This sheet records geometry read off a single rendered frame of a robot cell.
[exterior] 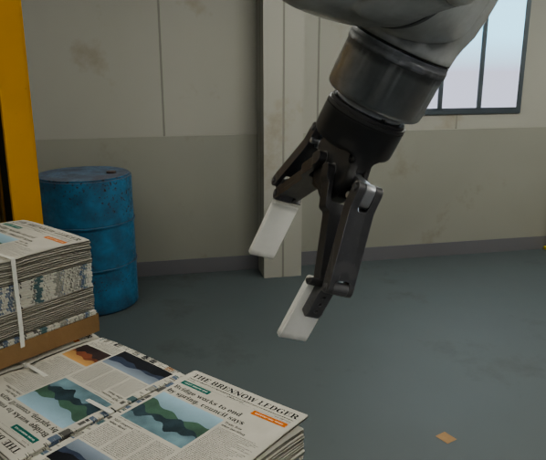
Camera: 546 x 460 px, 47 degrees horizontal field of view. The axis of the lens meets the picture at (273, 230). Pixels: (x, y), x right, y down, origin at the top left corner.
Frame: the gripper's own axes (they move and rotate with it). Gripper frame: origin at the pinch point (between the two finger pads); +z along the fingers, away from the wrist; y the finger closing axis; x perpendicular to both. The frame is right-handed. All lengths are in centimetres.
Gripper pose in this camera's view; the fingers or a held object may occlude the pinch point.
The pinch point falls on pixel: (278, 284)
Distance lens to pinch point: 64.4
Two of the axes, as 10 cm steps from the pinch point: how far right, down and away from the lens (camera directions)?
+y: -2.3, -5.3, 8.1
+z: -3.9, 8.1, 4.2
